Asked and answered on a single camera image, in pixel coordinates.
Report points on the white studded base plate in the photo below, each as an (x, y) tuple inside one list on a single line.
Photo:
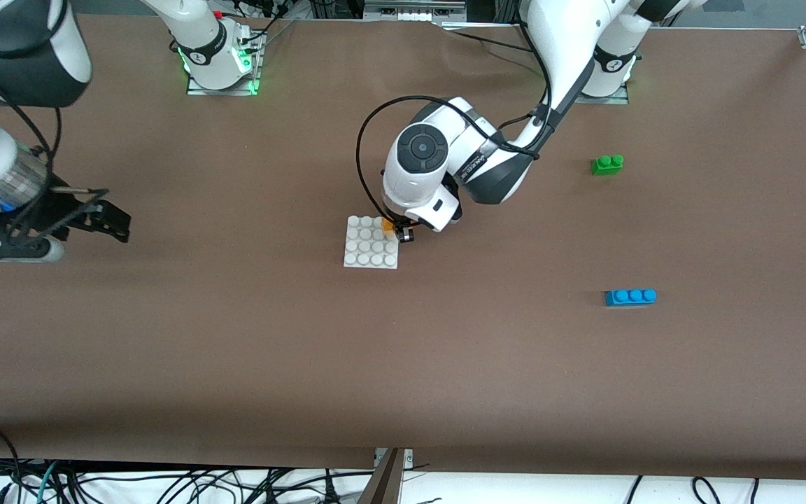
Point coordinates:
[(368, 252)]

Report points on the brown paper table cover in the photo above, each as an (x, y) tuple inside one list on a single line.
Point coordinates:
[(403, 364)]

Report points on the grey metal post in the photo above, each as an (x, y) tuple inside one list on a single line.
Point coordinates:
[(383, 486)]

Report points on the blue three-stud block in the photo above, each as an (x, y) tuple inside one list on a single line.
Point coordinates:
[(630, 299)]

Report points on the yellow two-stud block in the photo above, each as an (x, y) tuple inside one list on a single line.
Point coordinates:
[(389, 228)]

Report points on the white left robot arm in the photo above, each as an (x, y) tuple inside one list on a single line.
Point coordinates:
[(410, 189)]

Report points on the grey metal rack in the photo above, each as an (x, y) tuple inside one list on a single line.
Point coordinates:
[(410, 10)]

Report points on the silver clamp plate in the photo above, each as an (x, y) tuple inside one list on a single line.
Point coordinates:
[(408, 458)]

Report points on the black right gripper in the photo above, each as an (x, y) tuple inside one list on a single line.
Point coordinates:
[(53, 212)]

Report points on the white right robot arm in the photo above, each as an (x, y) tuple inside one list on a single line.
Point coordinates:
[(200, 49)]

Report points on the green two-stud block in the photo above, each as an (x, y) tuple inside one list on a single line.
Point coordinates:
[(606, 166)]

